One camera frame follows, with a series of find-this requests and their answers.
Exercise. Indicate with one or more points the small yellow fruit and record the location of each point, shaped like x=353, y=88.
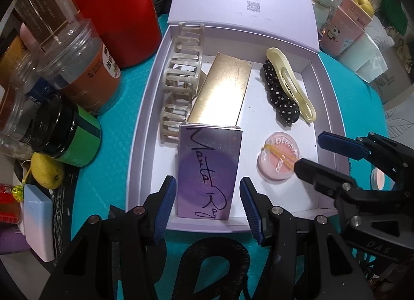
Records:
x=47, y=170

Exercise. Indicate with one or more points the gold rectangular box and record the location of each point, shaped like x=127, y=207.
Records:
x=220, y=93

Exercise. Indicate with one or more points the pink paper cup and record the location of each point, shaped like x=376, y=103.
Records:
x=352, y=15

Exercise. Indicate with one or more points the pink round object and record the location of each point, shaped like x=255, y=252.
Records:
x=27, y=36

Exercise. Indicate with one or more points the clear jar with brown label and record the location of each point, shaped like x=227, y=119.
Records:
x=45, y=5

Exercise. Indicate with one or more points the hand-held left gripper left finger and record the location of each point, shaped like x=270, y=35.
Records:
x=163, y=209

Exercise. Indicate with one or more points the yellow-green charm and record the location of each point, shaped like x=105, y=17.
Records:
x=17, y=192

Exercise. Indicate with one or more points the red-labelled jar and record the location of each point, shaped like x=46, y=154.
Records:
x=8, y=206

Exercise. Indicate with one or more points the pale yellow hair clip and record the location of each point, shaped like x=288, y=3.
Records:
x=278, y=57

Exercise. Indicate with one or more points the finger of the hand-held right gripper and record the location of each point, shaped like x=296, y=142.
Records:
x=323, y=175
x=342, y=144

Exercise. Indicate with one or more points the green bag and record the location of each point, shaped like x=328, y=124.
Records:
x=394, y=12

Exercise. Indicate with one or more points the pink round compact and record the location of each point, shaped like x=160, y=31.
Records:
x=381, y=178

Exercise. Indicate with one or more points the yellow pear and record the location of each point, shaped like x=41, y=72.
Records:
x=364, y=4

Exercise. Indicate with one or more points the pink panda cup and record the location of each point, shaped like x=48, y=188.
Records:
x=336, y=38

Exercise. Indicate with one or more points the purple packet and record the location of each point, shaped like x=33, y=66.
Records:
x=13, y=241

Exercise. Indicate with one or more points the small clear jar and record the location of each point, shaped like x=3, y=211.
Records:
x=38, y=93

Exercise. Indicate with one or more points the orange jar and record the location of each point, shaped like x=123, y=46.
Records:
x=11, y=54

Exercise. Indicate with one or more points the red plastic canister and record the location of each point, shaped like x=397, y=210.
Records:
x=119, y=12

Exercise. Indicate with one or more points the clear jar with orange-brown contents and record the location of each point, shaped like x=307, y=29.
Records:
x=90, y=83

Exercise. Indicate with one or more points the grey quilted cushion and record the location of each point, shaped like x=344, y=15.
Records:
x=388, y=33

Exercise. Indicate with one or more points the cream hair claw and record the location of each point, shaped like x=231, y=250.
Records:
x=179, y=77

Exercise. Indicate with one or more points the leaf-pattern grey cloth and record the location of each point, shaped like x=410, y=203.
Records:
x=399, y=125

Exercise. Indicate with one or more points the green jar with black lid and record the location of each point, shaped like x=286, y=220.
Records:
x=74, y=138

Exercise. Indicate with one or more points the white tissue roll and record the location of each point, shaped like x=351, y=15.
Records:
x=362, y=57

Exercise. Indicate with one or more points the white rectangular device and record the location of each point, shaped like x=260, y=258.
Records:
x=38, y=222

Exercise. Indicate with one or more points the pink blush compact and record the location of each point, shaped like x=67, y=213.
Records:
x=275, y=167

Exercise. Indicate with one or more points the purple signed box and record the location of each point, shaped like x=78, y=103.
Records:
x=207, y=170

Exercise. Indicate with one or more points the lavender gift box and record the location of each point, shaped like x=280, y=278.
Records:
x=258, y=119

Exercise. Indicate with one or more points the black polka-dot hair clip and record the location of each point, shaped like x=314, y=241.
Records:
x=284, y=106

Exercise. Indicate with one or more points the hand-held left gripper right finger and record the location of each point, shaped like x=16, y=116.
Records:
x=254, y=212

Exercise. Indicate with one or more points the clear jar with dark contents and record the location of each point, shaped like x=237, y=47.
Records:
x=16, y=125

